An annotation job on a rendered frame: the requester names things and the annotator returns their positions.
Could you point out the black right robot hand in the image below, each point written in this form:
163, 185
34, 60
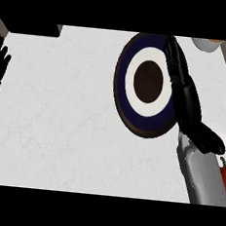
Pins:
188, 102

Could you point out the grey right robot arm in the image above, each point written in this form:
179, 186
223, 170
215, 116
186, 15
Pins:
203, 179

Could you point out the navy and white plate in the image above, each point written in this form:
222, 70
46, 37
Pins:
147, 85

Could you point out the white bowl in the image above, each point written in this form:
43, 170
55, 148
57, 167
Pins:
206, 44

